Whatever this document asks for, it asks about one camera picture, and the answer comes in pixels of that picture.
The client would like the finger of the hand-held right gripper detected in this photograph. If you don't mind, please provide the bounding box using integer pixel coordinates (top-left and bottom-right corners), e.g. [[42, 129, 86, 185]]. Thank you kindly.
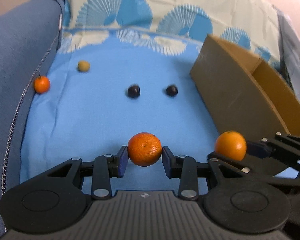
[[207, 152, 300, 188], [246, 132, 300, 170]]

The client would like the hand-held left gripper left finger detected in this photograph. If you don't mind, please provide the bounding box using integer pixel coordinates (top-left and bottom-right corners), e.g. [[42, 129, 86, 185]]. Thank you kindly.
[[44, 145, 129, 200]]

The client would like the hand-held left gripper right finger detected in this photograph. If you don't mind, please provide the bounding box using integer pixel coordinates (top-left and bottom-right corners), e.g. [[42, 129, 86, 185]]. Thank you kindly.
[[162, 146, 231, 200]]

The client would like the rough-skinned orange mandarin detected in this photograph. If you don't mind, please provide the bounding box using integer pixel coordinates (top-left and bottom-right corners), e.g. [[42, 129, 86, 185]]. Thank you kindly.
[[128, 132, 163, 167]]

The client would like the smooth orange mandarin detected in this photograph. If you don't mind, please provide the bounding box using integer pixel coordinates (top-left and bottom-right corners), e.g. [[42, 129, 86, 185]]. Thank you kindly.
[[215, 130, 247, 161]]

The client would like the brown cardboard box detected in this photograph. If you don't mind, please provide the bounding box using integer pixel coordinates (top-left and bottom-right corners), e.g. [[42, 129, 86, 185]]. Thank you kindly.
[[189, 34, 300, 178]]

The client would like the yellow-green round fruit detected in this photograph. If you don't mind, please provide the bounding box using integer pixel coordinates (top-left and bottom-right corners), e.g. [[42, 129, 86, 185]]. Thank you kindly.
[[77, 60, 91, 72]]

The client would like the blue fan-print bed sheet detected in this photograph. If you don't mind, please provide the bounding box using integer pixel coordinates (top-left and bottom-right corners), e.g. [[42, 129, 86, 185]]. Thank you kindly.
[[19, 0, 300, 193]]

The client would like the dark purple round fruit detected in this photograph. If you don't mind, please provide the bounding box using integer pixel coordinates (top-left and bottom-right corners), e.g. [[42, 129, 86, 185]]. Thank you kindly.
[[127, 85, 141, 98], [166, 85, 178, 97]]

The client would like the small orange with stem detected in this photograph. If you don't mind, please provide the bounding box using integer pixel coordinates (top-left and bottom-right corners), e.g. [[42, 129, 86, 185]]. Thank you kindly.
[[33, 74, 51, 95]]

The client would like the blue fabric sofa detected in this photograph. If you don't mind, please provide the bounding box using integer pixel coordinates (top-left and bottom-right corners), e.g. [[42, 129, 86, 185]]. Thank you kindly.
[[0, 0, 66, 240]]

